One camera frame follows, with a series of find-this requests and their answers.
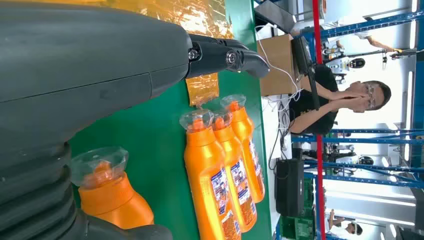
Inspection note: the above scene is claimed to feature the green crate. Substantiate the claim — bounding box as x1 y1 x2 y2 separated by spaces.
279 178 316 240

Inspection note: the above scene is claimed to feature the red post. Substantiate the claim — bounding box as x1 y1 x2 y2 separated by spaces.
311 0 328 240

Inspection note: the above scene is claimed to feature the white cable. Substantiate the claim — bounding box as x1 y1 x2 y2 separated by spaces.
255 24 302 104

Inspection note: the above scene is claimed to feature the black carrying case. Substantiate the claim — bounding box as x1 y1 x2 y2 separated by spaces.
275 158 306 218

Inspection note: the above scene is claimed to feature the person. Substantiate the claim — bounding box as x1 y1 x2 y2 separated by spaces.
288 63 392 136
326 16 403 54
326 208 364 240

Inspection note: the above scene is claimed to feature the brown cardboard box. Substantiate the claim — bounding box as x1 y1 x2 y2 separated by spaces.
256 34 299 97

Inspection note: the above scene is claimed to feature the white table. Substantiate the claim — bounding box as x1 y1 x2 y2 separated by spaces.
256 19 294 240

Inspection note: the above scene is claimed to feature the black cable tangle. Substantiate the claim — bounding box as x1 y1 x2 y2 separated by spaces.
267 97 301 173

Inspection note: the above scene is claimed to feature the background humanoid robot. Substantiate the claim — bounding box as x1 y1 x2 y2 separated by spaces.
344 153 375 167
331 55 367 76

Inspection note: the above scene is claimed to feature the blue metal rack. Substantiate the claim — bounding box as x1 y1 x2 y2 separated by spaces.
291 0 424 240

